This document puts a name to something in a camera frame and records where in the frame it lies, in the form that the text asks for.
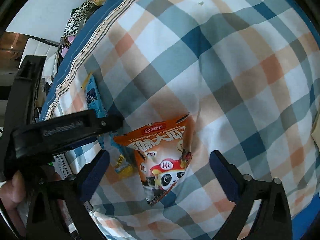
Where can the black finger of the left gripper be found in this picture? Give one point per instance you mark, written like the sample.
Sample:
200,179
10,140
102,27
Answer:
109,124

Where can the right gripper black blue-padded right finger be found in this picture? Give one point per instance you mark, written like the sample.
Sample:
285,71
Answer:
273,219

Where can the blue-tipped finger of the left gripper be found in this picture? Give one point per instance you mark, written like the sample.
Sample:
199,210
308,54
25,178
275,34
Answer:
24,92

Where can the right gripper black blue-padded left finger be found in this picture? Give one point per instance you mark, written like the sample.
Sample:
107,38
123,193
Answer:
45,219

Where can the orange panda snack bag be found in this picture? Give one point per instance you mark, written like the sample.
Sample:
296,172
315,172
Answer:
162,152

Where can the person's hand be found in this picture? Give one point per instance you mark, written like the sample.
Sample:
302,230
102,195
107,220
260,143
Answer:
13,192

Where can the blue yellow snack tube pack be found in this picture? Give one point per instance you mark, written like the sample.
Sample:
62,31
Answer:
119,157

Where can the white chair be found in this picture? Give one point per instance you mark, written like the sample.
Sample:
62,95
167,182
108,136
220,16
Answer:
38,48

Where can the black white patterned bag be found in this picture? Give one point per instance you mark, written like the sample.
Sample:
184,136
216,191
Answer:
77,16

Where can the brown cardboard piece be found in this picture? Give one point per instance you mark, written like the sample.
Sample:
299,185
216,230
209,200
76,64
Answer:
315,132

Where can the blue mattress cover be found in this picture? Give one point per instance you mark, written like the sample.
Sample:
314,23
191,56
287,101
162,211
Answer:
84,43

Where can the plaid checkered bed sheet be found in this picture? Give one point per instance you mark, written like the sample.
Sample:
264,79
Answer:
248,73

